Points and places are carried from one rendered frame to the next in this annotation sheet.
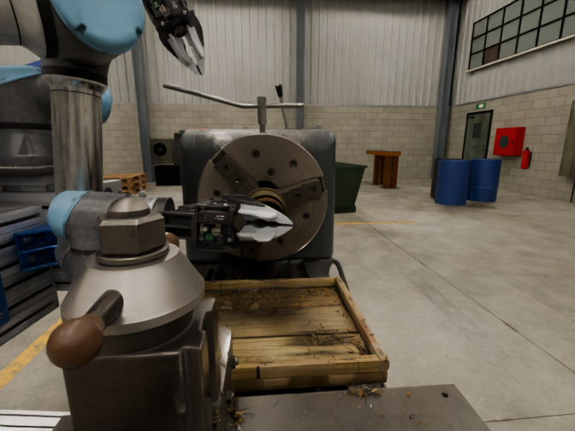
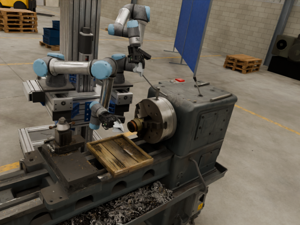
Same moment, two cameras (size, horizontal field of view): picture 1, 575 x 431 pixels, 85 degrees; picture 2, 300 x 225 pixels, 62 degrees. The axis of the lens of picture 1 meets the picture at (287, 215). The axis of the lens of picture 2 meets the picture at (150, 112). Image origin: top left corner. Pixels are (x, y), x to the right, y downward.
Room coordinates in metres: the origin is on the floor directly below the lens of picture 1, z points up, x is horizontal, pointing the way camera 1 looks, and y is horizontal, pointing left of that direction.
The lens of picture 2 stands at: (-0.22, -1.15, 1.85)
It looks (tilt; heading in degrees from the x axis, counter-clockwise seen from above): 24 degrees down; 51
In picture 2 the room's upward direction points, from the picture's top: 9 degrees clockwise
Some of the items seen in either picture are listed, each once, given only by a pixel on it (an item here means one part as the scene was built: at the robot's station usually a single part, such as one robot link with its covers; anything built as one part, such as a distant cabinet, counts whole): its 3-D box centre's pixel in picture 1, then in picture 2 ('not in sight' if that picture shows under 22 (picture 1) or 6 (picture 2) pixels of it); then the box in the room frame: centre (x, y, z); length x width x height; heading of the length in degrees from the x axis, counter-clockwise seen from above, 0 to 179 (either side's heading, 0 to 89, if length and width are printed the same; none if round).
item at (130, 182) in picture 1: (122, 184); (243, 63); (7.90, 4.12, 0.22); 1.25 x 0.86 x 0.44; 9
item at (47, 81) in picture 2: not in sight; (56, 77); (0.32, 0.68, 1.21); 0.15 x 0.15 x 0.10
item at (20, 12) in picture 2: not in sight; (15, 20); (1.51, 9.70, 0.36); 1.26 x 0.86 x 0.73; 17
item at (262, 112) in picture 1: (262, 121); (156, 95); (0.80, 0.06, 1.27); 0.02 x 0.02 x 0.12
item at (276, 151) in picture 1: (263, 197); (152, 120); (0.80, 0.06, 1.08); 0.32 x 0.09 x 0.32; 95
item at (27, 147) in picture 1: (25, 144); (116, 75); (0.81, 0.66, 1.21); 0.15 x 0.15 x 0.10
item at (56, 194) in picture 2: not in sight; (59, 170); (0.14, 0.01, 0.90); 0.47 x 0.30 x 0.06; 95
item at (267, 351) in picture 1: (265, 321); (119, 152); (0.54, 0.04, 0.89); 0.36 x 0.30 x 0.04; 95
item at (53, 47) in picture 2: not in sight; (63, 34); (2.43, 7.11, 0.39); 1.20 x 0.80 x 0.79; 14
